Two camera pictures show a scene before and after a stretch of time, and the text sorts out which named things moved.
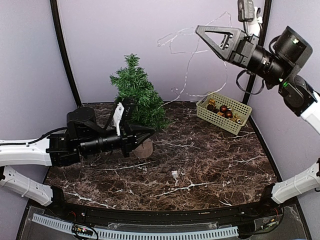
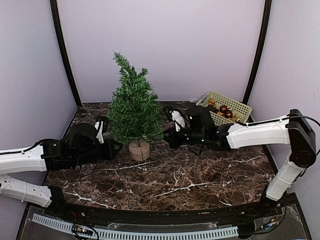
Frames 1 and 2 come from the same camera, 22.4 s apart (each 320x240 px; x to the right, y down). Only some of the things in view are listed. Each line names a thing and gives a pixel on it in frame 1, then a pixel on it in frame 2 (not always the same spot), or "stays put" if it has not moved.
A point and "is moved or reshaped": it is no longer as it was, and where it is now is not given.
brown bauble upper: x=223 y=108 stays put
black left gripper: x=128 y=132 to x=110 y=154
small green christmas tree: x=148 y=108 is moved or reshaped
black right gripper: x=237 y=46 to x=173 y=141
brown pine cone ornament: x=212 y=108 stays put
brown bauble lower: x=228 y=114 stays put
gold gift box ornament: x=211 y=101 stays put
